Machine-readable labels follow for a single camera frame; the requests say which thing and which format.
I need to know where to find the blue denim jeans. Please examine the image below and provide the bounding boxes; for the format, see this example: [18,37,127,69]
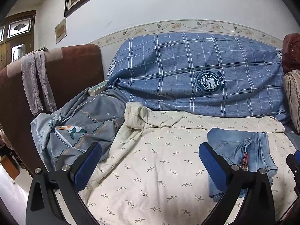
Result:
[206,127,278,202]

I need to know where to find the striped beige pillow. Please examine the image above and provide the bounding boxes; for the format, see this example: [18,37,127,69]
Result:
[283,70,300,134]

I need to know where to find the blue plaid quilt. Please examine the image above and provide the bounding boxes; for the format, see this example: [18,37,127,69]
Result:
[107,32,290,123]

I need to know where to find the cream leaf-print bedsheet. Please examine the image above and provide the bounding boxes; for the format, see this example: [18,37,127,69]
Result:
[80,103,296,224]

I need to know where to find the small wall picture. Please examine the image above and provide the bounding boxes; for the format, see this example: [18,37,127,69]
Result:
[55,18,67,44]

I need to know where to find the grey patterned pillowcase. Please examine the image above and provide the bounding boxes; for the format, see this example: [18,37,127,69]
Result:
[31,88,127,172]

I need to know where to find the small green box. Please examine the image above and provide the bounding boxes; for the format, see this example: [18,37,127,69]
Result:
[88,80,107,96]

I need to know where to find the wooden door with glass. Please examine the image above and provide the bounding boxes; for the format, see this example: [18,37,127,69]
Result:
[1,10,36,69]

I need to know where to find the lilac cloth on headboard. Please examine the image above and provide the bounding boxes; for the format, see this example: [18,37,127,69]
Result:
[21,50,57,115]

